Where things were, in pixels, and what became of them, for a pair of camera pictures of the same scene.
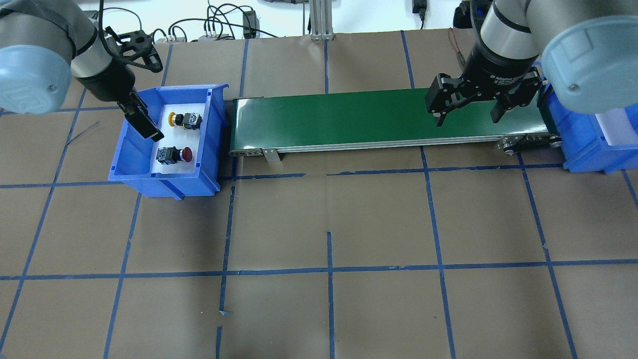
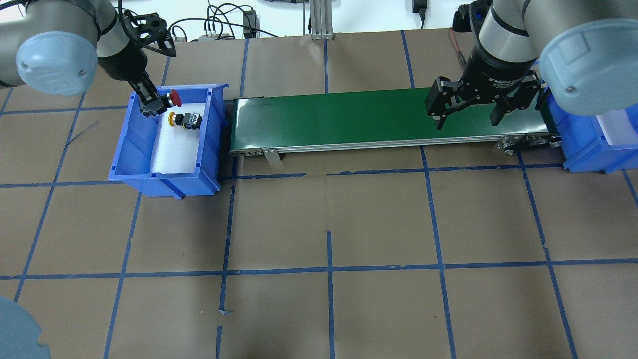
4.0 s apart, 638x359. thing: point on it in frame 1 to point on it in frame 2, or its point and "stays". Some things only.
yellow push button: [190, 121] stays
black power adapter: [251, 24] stays
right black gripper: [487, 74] stays
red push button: [169, 155] to [174, 98]
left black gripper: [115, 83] to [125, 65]
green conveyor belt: [270, 126] stays
